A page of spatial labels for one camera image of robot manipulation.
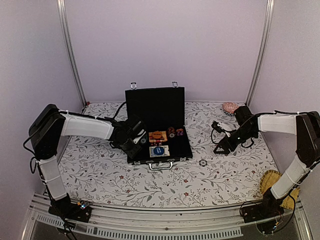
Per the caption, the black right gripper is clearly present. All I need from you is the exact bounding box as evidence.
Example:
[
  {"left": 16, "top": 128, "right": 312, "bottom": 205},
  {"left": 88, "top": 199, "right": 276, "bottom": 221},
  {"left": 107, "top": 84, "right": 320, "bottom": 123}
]
[{"left": 214, "top": 126, "right": 257, "bottom": 155}]

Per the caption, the black white poker chip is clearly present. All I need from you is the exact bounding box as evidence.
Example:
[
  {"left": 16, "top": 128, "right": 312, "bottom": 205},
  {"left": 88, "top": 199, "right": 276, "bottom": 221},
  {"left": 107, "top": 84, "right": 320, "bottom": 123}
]
[{"left": 199, "top": 159, "right": 207, "bottom": 167}]

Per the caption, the blue round blind button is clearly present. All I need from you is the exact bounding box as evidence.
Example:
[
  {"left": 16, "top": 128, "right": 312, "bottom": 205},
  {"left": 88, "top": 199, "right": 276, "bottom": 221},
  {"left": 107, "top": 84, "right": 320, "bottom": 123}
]
[{"left": 152, "top": 146, "right": 165, "bottom": 156}]

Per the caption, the orange round blind button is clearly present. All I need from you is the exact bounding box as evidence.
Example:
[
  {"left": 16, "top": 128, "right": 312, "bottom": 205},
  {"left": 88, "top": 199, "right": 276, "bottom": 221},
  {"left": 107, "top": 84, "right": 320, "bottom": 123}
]
[{"left": 152, "top": 131, "right": 163, "bottom": 139}]

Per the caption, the black poker set case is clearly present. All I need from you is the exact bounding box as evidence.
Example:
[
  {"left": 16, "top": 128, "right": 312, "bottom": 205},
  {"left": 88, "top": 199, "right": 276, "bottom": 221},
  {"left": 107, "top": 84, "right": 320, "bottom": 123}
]
[{"left": 125, "top": 82, "right": 193, "bottom": 171}]

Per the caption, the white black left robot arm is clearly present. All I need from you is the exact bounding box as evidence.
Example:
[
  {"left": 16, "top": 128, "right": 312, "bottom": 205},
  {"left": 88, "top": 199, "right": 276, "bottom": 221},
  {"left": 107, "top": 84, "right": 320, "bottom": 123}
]
[{"left": 22, "top": 104, "right": 146, "bottom": 217}]

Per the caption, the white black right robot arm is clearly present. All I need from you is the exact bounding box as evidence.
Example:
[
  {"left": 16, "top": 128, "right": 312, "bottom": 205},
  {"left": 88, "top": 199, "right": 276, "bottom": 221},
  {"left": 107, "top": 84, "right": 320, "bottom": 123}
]
[{"left": 211, "top": 105, "right": 320, "bottom": 218}]

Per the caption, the green poker chip stack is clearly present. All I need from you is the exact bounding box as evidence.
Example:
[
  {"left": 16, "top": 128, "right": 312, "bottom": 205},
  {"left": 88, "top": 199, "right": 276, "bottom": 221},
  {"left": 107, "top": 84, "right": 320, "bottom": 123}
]
[{"left": 140, "top": 137, "right": 147, "bottom": 145}]

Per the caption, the blue-backed playing card deck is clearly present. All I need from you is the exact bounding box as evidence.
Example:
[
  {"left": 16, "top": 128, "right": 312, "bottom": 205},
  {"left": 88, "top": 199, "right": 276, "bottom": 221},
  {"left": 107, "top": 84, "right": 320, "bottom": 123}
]
[{"left": 149, "top": 145, "right": 170, "bottom": 158}]

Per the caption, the red black chip stack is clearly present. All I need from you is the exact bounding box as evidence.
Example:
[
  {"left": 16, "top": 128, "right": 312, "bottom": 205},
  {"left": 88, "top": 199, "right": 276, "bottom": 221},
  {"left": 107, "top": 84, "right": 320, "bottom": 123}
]
[{"left": 167, "top": 127, "right": 176, "bottom": 138}]

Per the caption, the floral patterned table mat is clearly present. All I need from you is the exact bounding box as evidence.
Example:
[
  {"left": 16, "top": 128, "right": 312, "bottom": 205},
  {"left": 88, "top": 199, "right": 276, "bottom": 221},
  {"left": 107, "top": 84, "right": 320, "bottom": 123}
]
[{"left": 59, "top": 102, "right": 277, "bottom": 208}]

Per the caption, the purple chip stack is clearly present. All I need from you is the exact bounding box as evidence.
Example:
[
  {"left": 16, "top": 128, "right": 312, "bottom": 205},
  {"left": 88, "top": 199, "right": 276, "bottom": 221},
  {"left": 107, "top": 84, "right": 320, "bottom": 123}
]
[{"left": 175, "top": 128, "right": 184, "bottom": 136}]

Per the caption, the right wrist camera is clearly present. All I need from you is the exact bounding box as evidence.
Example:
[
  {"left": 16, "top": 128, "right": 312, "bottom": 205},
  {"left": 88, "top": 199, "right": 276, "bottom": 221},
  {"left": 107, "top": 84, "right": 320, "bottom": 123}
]
[{"left": 211, "top": 121, "right": 234, "bottom": 133}]

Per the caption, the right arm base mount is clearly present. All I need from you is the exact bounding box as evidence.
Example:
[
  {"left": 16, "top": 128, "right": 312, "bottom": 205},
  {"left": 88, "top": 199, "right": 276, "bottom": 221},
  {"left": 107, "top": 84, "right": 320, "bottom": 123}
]
[{"left": 239, "top": 201, "right": 285, "bottom": 235}]

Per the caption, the front aluminium rail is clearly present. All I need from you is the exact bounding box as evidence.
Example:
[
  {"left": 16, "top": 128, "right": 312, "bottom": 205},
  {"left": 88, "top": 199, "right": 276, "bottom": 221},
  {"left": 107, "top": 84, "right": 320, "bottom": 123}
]
[{"left": 21, "top": 194, "right": 313, "bottom": 240}]

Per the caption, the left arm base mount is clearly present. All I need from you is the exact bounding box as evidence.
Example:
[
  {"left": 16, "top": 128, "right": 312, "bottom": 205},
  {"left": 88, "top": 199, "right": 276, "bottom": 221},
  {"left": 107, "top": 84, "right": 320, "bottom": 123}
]
[{"left": 48, "top": 200, "right": 93, "bottom": 223}]

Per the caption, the right aluminium frame post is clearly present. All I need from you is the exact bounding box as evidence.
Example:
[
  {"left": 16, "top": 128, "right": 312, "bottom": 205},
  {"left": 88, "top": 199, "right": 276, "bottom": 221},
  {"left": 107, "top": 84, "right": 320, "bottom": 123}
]
[{"left": 245, "top": 0, "right": 275, "bottom": 106}]

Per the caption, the aluminium frame post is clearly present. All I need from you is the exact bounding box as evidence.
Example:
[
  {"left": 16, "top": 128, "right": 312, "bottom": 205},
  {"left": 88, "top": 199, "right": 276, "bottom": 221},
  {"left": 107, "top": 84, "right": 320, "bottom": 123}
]
[
  {"left": 56, "top": 0, "right": 87, "bottom": 107},
  {"left": 245, "top": 0, "right": 275, "bottom": 106}
]

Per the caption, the left aluminium frame post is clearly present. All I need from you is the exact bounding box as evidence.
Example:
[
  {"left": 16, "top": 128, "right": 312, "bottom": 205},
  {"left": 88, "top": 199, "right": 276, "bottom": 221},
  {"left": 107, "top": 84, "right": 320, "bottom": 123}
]
[{"left": 56, "top": 0, "right": 87, "bottom": 107}]

